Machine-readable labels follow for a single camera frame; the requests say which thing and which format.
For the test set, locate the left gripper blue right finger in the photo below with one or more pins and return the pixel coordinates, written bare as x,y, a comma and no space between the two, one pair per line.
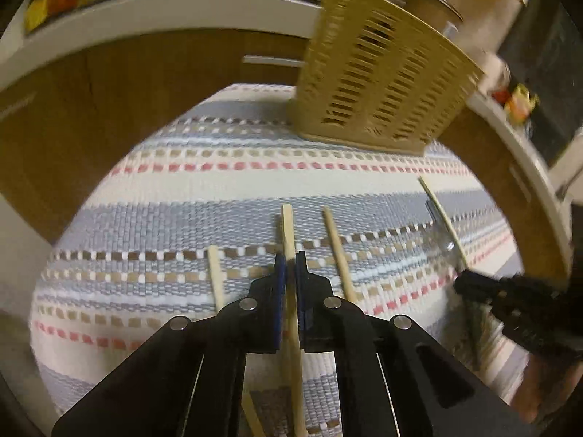
393,378

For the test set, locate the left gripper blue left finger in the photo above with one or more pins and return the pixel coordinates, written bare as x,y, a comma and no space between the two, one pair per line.
187,379

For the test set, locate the wooden chopstick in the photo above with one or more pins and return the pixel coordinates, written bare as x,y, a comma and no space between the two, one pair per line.
217,277
291,341
339,256
457,259

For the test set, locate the clear plastic spoon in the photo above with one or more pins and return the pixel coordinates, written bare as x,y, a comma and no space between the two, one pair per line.
442,230

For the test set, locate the striped woven table mat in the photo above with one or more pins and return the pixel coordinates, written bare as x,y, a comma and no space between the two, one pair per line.
136,253

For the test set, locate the yellow oil bottle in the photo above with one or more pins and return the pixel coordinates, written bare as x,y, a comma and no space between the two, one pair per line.
520,105

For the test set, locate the tan plastic utensil basket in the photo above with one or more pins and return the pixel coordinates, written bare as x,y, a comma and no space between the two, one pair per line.
379,78

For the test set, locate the brown rice cooker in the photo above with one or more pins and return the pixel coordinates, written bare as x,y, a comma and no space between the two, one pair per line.
438,14

